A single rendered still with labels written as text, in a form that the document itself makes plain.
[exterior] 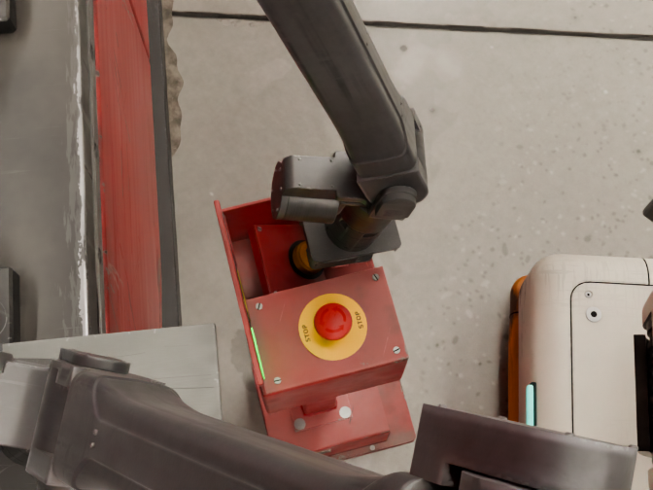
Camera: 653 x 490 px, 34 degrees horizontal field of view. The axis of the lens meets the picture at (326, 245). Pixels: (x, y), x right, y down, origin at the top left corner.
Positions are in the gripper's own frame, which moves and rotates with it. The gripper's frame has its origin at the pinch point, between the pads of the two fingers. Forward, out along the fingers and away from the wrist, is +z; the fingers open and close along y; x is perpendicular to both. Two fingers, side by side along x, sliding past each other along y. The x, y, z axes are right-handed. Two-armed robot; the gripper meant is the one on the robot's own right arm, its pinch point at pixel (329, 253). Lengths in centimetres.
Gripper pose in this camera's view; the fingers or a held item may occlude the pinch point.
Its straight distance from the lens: 120.2
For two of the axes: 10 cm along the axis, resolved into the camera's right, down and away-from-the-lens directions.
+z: -2.5, 3.2, 9.1
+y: -9.4, 1.5, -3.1
